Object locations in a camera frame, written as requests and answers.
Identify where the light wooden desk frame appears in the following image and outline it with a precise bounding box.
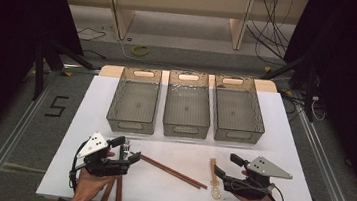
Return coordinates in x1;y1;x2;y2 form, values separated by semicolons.
54;0;311;60

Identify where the translucent grey plastic bin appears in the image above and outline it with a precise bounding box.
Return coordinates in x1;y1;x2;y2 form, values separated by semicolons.
104;64;164;136
161;68;216;142
208;73;271;147

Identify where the black cable bundle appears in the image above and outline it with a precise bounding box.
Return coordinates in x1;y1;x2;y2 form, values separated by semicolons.
242;0;296;68

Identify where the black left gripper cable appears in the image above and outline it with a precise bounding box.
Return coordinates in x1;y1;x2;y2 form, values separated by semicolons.
67;139;87;193

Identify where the aluminium floor rail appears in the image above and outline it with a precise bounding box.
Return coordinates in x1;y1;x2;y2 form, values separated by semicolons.
276;90;357;201
0;57;101;201

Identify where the reddish brown chopstick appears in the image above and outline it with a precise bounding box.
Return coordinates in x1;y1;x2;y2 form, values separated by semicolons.
137;156;206;191
127;151;211;189

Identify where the thin black floor cable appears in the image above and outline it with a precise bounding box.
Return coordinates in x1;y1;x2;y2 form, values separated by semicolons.
75;26;108;45

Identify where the white floor cable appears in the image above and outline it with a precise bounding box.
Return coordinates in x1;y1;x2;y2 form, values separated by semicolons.
113;36;177;70

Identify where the person's left hand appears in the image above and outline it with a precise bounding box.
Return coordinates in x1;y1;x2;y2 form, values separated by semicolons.
70;147;123;201

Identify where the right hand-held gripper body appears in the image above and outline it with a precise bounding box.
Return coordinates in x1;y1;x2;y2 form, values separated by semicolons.
222;152;296;201

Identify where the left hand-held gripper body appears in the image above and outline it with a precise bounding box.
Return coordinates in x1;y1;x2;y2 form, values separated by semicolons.
73;129;134;181

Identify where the black metal stand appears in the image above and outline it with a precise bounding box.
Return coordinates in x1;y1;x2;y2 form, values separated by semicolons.
30;36;104;107
255;48;324;123

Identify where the white table mat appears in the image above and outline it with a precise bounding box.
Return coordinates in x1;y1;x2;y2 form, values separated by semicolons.
35;68;334;201

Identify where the short white cable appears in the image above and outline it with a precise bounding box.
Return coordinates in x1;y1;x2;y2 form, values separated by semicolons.
309;95;330;123

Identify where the yellow tape roll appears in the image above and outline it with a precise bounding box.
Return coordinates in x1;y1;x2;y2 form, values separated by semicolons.
130;43;151;58

